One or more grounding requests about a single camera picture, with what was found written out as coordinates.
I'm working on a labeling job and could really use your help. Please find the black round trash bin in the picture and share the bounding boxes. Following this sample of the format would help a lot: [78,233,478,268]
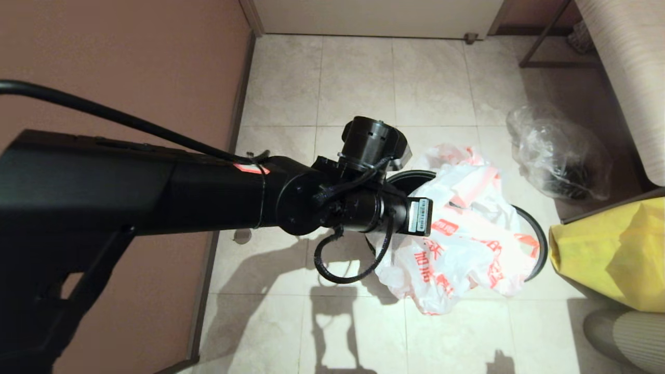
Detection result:
[365,170,438,260]

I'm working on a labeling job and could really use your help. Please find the white plastic bag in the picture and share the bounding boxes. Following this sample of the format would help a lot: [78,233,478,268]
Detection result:
[366,161,538,316]

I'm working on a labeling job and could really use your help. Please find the used white bag red trim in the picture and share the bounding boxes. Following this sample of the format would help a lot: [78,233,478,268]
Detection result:
[416,144,502,180]

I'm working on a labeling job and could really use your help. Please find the black bin retaining ring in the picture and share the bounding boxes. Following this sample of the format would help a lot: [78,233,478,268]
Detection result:
[512,205,549,282]

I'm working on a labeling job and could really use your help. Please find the clear plastic bag dark contents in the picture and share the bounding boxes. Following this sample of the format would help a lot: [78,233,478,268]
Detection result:
[506,104,611,203]

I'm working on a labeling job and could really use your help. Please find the yellow fabric bag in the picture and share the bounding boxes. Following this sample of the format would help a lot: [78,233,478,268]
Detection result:
[548,197,665,313]

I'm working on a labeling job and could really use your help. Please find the dark brown wooden board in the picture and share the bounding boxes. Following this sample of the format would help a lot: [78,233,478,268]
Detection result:
[560,188,665,226]

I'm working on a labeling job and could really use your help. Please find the grey mesh bundle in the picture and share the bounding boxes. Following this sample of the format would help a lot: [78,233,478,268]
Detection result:
[566,21,594,55]

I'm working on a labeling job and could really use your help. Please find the grey ribbed round pouf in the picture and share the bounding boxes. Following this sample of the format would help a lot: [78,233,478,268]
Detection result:
[582,309,665,374]

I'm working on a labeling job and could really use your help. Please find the beige striped furniture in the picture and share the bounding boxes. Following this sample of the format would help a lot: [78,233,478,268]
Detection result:
[573,0,665,188]

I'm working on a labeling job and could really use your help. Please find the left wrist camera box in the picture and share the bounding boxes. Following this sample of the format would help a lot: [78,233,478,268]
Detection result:
[408,196,433,237]

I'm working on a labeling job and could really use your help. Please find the dark metal frame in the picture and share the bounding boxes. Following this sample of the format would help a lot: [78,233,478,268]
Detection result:
[518,0,598,69]

